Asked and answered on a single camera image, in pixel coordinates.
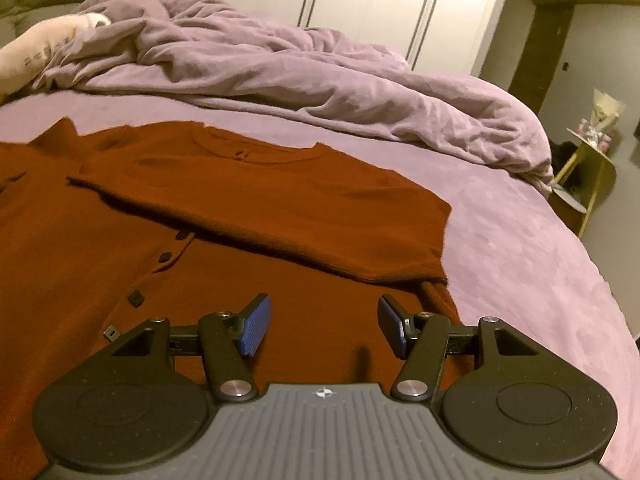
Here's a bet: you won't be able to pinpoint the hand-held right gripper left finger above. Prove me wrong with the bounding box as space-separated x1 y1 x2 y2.
107 294 273 403

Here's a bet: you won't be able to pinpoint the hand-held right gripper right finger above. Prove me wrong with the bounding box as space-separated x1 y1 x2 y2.
378 295 538 403

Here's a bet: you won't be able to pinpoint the rust brown knit cardigan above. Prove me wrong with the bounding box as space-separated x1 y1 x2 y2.
0 118 463 480

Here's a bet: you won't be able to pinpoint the purple bed sheet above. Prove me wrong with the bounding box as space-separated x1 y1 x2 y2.
0 82 640 480

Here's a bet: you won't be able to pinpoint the dark cloth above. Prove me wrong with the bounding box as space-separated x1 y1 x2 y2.
550 142 583 196

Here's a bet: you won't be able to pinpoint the crumpled purple duvet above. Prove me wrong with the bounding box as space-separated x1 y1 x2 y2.
30 0 555 196

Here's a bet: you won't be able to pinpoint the yellow side table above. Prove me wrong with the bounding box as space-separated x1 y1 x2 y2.
547 127 618 238

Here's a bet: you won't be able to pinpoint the small pink bottles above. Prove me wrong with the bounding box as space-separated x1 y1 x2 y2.
577 120 616 151

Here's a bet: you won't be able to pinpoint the white wardrobe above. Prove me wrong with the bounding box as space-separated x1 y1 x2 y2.
170 0 521 76

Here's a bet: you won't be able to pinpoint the white printed pillow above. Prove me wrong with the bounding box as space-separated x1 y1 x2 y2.
0 12 112 106

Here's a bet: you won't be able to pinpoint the dark wooden door frame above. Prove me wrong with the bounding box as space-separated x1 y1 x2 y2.
510 2 576 116

